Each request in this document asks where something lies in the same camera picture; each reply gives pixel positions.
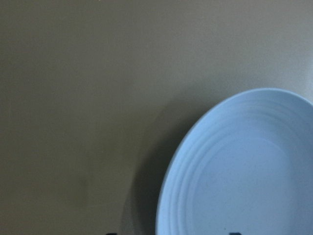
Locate blue round plate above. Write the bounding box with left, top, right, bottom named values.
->
left=155, top=88, right=313, bottom=235

